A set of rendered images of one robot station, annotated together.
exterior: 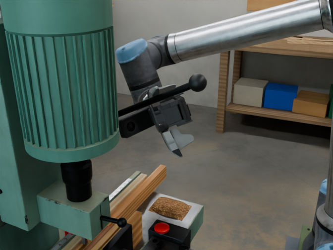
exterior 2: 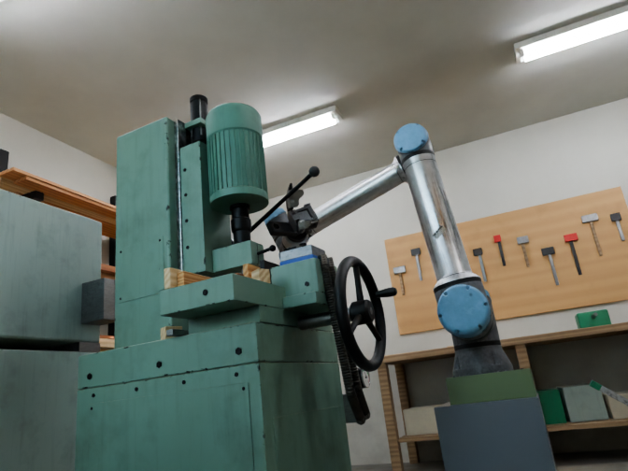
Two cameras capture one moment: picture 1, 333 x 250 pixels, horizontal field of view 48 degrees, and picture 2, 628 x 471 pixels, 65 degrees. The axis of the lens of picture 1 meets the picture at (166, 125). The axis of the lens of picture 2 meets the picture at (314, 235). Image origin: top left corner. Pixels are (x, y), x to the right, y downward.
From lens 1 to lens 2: 116 cm
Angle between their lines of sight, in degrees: 42
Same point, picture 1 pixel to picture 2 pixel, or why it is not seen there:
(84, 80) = (249, 151)
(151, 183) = not seen: hidden behind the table
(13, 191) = (197, 241)
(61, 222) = (229, 262)
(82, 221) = (245, 250)
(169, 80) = not seen: hidden behind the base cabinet
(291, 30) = (381, 184)
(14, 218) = (194, 265)
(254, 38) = (359, 196)
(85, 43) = (249, 133)
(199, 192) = not seen: outside the picture
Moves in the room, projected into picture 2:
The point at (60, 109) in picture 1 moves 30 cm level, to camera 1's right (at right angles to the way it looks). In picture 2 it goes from (235, 162) to (337, 151)
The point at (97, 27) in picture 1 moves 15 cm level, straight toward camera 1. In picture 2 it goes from (255, 129) to (258, 101)
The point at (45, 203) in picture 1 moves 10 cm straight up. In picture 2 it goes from (218, 252) to (216, 221)
